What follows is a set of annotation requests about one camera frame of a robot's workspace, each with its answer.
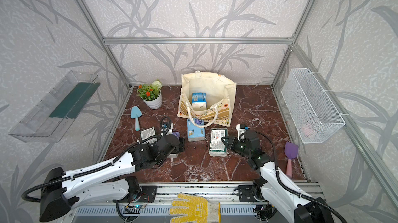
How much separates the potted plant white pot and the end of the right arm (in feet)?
1.68

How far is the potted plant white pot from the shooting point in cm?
98

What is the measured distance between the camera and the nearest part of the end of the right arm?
642 millimetres
